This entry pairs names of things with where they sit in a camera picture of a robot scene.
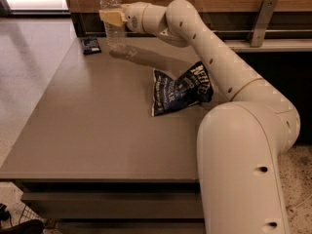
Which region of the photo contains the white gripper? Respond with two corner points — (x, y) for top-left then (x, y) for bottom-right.
(98, 2), (148, 33)

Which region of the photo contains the clear plastic water bottle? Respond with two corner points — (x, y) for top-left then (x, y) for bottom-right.
(99, 0), (126, 52)

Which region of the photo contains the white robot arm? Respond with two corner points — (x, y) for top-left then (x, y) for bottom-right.
(99, 0), (300, 234)

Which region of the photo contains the dark blue rxbar wrapper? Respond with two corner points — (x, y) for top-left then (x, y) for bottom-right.
(81, 36), (101, 55)

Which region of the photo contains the blue kettle chips bag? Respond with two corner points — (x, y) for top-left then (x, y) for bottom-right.
(152, 61), (214, 117)

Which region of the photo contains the grey drawer cabinet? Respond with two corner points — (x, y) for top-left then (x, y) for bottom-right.
(1, 38), (208, 234)

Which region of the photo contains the dark bag on floor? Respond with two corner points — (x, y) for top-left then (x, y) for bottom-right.
(0, 219), (44, 234)

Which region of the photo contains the white power strip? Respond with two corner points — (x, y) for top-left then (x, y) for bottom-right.
(287, 194), (312, 218)

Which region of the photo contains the right metal bracket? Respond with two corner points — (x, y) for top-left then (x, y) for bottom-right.
(250, 0), (278, 48)

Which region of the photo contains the wire basket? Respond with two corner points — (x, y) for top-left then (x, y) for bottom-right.
(19, 206), (43, 223)

